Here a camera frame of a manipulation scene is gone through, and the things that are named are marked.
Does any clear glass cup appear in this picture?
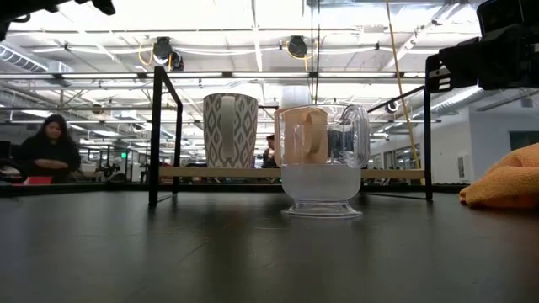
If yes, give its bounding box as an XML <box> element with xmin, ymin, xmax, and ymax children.
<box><xmin>274</xmin><ymin>104</ymin><xmax>371</xmax><ymax>219</ymax></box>

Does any pale yellow mug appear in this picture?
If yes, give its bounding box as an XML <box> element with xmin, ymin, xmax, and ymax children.
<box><xmin>273</xmin><ymin>106</ymin><xmax>329</xmax><ymax>166</ymax></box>

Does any red flat object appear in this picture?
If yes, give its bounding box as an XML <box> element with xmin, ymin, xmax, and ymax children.
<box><xmin>24</xmin><ymin>175</ymin><xmax>55</xmax><ymax>187</ymax></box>

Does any black aluminium rig frame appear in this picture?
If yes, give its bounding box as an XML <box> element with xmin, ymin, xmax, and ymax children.
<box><xmin>0</xmin><ymin>181</ymin><xmax>468</xmax><ymax>199</ymax></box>

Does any person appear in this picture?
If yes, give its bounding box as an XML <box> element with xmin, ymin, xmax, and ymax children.
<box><xmin>261</xmin><ymin>133</ymin><xmax>278</xmax><ymax>169</ymax></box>
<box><xmin>16</xmin><ymin>114</ymin><xmax>82</xmax><ymax>184</ymax></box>

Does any wooden shelf with black frame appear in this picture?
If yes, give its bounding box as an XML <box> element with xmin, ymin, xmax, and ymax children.
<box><xmin>147</xmin><ymin>65</ymin><xmax>434</xmax><ymax>207</ymax></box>

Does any silver ventilation duct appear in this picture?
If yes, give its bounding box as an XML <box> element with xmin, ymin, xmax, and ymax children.
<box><xmin>433</xmin><ymin>86</ymin><xmax>539</xmax><ymax>118</ymax></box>

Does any grey white patterned mug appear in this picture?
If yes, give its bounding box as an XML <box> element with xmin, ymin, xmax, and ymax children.
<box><xmin>203</xmin><ymin>93</ymin><xmax>259</xmax><ymax>169</ymax></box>

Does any yellow cable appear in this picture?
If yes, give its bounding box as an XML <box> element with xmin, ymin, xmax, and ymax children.
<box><xmin>385</xmin><ymin>0</ymin><xmax>424</xmax><ymax>186</ymax></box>

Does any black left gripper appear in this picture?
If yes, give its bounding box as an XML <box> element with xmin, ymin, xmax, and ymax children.
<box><xmin>0</xmin><ymin>0</ymin><xmax>117</xmax><ymax>41</ymax></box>

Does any hanging black cable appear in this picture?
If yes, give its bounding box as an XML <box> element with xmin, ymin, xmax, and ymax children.
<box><xmin>310</xmin><ymin>0</ymin><xmax>321</xmax><ymax>106</ymax></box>

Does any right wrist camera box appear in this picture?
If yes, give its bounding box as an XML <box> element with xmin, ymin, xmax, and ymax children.
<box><xmin>477</xmin><ymin>0</ymin><xmax>527</xmax><ymax>37</ymax></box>

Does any black ceiling cable reel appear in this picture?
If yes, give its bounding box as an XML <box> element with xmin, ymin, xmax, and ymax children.
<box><xmin>151</xmin><ymin>36</ymin><xmax>185</xmax><ymax>72</ymax></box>
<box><xmin>286</xmin><ymin>35</ymin><xmax>310</xmax><ymax>60</ymax></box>

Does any dark wall screen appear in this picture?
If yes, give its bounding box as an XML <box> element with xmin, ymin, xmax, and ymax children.
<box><xmin>509</xmin><ymin>130</ymin><xmax>539</xmax><ymax>152</ymax></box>

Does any orange cloth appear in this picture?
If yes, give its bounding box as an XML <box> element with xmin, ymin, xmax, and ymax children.
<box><xmin>458</xmin><ymin>142</ymin><xmax>539</xmax><ymax>210</ymax></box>

